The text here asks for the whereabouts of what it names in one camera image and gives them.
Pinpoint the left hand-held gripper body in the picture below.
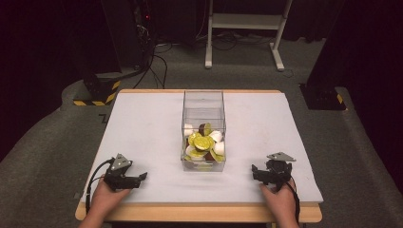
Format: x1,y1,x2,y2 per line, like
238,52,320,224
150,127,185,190
103,153,143,192

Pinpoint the person's right hand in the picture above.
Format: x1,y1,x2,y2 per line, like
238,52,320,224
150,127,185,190
259,179,298,224

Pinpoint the person's left hand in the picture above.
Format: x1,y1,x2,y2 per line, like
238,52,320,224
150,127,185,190
89,178,131,220

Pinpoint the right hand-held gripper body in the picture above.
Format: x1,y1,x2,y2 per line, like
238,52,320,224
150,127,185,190
264,151,297,193

